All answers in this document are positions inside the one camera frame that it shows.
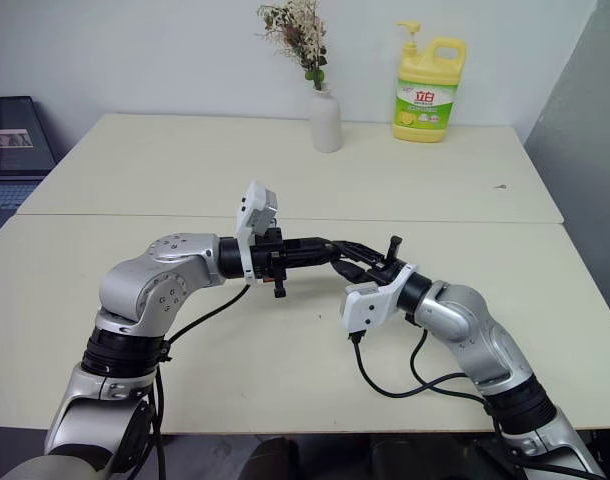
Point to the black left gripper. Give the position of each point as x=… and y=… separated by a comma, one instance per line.
x=277, y=260

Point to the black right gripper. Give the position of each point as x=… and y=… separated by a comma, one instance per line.
x=387, y=265

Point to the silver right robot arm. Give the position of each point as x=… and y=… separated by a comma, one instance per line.
x=455, y=315

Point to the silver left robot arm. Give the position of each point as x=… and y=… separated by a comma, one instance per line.
x=130, y=290

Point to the white ceramic vase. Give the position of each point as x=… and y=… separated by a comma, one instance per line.
x=326, y=122

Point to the yellow dish soap bottle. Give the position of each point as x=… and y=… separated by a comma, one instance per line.
x=425, y=75

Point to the dark rounded shape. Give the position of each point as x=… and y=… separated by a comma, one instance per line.
x=275, y=457

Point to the dried flower bunch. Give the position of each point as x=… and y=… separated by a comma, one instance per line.
x=297, y=35

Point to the grey partition panel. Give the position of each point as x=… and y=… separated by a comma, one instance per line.
x=580, y=150

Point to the dark open laptop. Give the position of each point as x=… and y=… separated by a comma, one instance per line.
x=12, y=145

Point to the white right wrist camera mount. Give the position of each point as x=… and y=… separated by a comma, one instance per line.
x=370, y=302

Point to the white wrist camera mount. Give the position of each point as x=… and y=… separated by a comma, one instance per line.
x=255, y=202
x=370, y=302

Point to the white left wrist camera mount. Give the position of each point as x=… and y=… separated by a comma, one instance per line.
x=255, y=202

